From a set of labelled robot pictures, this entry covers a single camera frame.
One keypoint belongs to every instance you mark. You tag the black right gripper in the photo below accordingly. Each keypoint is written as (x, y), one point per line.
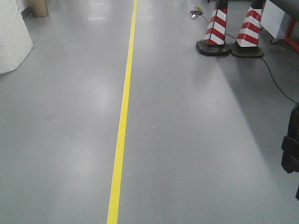
(290, 144)

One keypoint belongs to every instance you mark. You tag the right red white traffic cone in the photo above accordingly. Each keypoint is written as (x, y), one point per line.
(246, 43)

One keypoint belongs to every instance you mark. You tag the red white traffic cone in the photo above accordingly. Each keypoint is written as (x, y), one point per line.
(246, 43)
(214, 43)

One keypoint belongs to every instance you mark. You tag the left red white traffic cone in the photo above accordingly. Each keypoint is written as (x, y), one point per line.
(214, 43)

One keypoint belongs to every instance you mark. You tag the cardboard cylinder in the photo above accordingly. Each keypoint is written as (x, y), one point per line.
(39, 8)

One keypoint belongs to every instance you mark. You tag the white padded block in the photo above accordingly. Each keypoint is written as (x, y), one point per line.
(15, 41)

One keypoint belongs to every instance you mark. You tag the red conveyor frame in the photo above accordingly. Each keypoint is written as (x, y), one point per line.
(288, 41)

